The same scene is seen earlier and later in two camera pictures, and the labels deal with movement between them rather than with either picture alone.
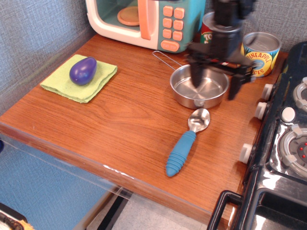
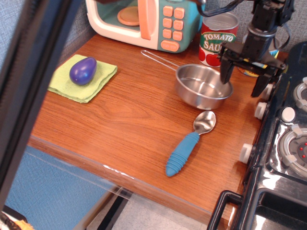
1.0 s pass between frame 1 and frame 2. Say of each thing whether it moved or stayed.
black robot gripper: moved
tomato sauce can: stayed
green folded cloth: stayed
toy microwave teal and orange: stayed
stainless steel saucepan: moved
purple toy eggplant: stayed
